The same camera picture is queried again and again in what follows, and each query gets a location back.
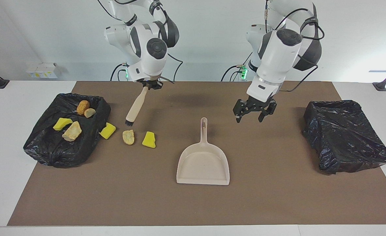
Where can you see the brown table mat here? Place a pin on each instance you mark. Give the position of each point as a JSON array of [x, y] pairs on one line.
[[147, 196]]

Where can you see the beige plastic dustpan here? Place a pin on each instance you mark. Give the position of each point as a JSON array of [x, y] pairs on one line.
[[202, 167]]

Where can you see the yellow sponge piece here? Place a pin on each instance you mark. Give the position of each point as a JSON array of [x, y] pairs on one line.
[[107, 131], [61, 124], [149, 140]]

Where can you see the black bag-lined trash bin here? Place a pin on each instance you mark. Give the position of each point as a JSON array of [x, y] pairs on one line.
[[343, 137], [48, 147]]

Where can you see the brown bread roll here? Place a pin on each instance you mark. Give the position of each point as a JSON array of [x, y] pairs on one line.
[[83, 107]]

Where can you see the white wall socket boxes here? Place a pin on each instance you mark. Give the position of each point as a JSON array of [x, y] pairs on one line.
[[42, 70]]

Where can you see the pale lumpy bread piece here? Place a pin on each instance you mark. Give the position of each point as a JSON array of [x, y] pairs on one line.
[[128, 137]]

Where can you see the striped croissant piece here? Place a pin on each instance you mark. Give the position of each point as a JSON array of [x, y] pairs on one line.
[[90, 113]]

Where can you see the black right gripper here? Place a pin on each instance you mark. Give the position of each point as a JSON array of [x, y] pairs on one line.
[[153, 84]]

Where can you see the beige hand brush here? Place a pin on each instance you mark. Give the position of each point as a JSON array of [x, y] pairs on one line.
[[136, 108]]

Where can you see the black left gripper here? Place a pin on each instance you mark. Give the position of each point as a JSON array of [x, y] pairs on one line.
[[258, 104]]

